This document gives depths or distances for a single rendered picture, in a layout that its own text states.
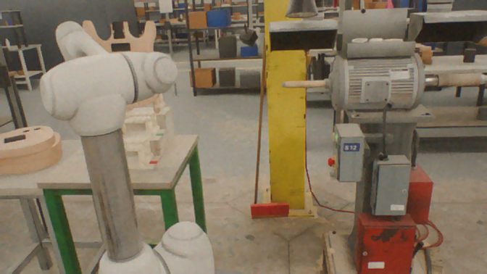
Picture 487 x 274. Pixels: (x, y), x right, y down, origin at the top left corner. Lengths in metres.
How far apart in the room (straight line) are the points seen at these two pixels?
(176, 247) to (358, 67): 1.06
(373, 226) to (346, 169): 0.42
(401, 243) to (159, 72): 1.43
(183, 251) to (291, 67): 1.75
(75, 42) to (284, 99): 1.64
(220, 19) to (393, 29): 4.88
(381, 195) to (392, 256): 0.34
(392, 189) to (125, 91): 1.28
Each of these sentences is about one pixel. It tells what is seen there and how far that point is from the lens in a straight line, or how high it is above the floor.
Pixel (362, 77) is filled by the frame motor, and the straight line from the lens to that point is 1.68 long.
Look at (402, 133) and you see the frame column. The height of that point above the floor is 1.04.
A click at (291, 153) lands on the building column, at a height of 0.52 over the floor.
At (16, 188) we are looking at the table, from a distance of 1.97.
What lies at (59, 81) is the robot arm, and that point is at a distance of 0.90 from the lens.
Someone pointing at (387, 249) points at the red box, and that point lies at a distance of 1.96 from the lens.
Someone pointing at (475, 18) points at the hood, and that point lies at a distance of 1.86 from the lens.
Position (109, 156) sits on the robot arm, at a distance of 0.97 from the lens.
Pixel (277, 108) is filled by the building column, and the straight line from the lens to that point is 2.71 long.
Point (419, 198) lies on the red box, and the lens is 1.99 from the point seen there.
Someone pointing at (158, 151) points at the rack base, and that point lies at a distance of 1.86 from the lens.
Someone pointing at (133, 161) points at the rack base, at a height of 0.94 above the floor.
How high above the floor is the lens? 1.65
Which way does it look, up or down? 21 degrees down
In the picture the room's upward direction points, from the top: 3 degrees counter-clockwise
